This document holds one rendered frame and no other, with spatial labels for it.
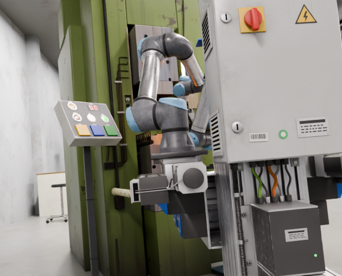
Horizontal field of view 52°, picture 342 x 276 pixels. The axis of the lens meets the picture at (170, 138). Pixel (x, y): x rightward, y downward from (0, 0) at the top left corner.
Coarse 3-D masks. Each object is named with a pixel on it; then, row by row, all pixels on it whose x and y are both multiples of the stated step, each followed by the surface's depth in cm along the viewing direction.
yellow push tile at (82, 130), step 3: (75, 126) 197; (78, 126) 198; (81, 126) 199; (84, 126) 201; (78, 129) 196; (81, 129) 198; (84, 129) 200; (87, 129) 201; (78, 132) 195; (81, 132) 196; (84, 132) 198; (87, 132) 200; (81, 135) 196; (84, 135) 197; (87, 135) 199
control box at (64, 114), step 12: (60, 108) 202; (84, 108) 212; (96, 108) 218; (60, 120) 202; (72, 120) 199; (84, 120) 205; (96, 120) 212; (108, 120) 219; (72, 132) 194; (72, 144) 196; (84, 144) 202; (96, 144) 208; (108, 144) 215
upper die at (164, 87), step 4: (160, 84) 247; (164, 84) 249; (168, 84) 250; (172, 84) 251; (160, 88) 247; (164, 88) 248; (168, 88) 249; (172, 88) 251; (136, 92) 265; (160, 92) 247; (164, 92) 248; (168, 92) 249; (172, 92) 250; (136, 96) 265; (160, 96) 255; (164, 96) 257; (168, 96) 258
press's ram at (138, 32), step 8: (136, 32) 244; (144, 32) 247; (152, 32) 249; (160, 32) 252; (168, 32) 254; (136, 40) 244; (136, 48) 244; (136, 56) 245; (136, 64) 246; (168, 64) 251; (176, 64) 254; (136, 72) 246; (160, 72) 248; (168, 72) 251; (176, 72) 253; (136, 80) 247; (160, 80) 248; (168, 80) 250; (176, 80) 253; (136, 88) 264
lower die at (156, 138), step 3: (153, 135) 241; (156, 135) 242; (159, 135) 243; (147, 138) 247; (150, 138) 241; (153, 138) 241; (156, 138) 242; (159, 138) 243; (141, 141) 260; (156, 141) 242; (159, 141) 243; (153, 144) 241
